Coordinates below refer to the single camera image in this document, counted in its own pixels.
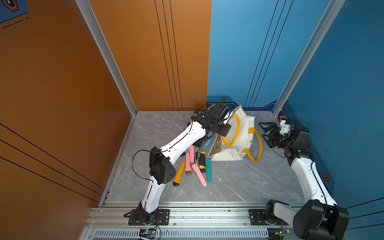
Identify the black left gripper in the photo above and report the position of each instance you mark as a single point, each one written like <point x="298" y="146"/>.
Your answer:
<point x="224" y="132"/>

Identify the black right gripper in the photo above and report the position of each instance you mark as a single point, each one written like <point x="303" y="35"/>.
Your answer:
<point x="273" y="126"/>

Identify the canvas pouch with farm picture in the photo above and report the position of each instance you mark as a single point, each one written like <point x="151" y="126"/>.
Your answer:
<point x="237" y="144"/>

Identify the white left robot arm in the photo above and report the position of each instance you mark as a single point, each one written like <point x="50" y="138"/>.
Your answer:
<point x="162" y="159"/>

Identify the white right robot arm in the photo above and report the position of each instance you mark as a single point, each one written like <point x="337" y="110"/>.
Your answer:
<point x="320" y="218"/>

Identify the silver black folding knife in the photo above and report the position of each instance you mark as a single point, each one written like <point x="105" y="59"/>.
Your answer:
<point x="197" y="157"/>

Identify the teal utility knife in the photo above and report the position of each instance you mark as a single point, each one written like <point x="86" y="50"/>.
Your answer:
<point x="209" y="171"/>

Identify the black yellow utility knife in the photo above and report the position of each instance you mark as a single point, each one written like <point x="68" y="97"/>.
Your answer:
<point x="202" y="162"/>

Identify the light blue small cylinder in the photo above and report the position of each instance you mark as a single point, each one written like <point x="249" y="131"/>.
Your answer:
<point x="208" y="143"/>

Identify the black white chessboard box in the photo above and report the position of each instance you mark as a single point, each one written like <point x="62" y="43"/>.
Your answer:
<point x="199" y="143"/>

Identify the right green circuit board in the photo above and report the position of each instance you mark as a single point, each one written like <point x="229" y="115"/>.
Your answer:
<point x="282" y="233"/>

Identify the green circuit board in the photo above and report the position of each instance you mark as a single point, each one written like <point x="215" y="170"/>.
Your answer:
<point x="282" y="233"/>
<point x="147" y="234"/>

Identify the left green circuit board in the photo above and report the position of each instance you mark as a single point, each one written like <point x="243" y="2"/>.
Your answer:
<point x="147" y="234"/>

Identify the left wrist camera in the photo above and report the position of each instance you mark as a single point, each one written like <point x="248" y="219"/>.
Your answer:
<point x="220" y="111"/>

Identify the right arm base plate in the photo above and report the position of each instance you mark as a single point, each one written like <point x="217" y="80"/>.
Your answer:
<point x="261" y="217"/>

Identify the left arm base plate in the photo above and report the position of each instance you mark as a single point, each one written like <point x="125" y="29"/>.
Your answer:
<point x="138" y="217"/>

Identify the right aluminium corner post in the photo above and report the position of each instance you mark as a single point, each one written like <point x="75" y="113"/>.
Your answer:
<point x="318" y="35"/>

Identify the aluminium corner post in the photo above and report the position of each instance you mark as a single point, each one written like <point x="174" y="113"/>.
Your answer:
<point x="318" y="35"/>
<point x="100" y="39"/>

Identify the aluminium front rail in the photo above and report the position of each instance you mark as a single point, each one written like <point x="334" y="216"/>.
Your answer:
<point x="188" y="220"/>

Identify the left aluminium corner post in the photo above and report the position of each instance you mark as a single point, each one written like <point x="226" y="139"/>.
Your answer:
<point x="100" y="39"/>

